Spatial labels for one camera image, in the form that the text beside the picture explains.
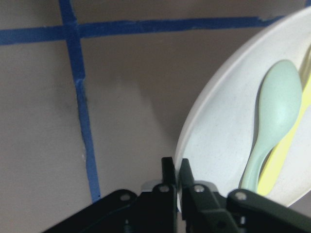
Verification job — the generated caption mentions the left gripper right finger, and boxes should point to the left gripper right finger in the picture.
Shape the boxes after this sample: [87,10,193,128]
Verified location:
[179,158,194,190]

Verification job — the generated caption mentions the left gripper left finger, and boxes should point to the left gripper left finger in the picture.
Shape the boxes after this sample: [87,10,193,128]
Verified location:
[161,157,176,188]

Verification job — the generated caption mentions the white round plate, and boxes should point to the white round plate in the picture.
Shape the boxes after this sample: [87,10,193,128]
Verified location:
[174,7,311,196]

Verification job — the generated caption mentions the yellow plastic fork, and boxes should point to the yellow plastic fork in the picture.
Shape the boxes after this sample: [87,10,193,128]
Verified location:
[257,48,311,196]

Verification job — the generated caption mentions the light green spoon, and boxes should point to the light green spoon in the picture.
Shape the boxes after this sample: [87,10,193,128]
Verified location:
[241,60,302,192]

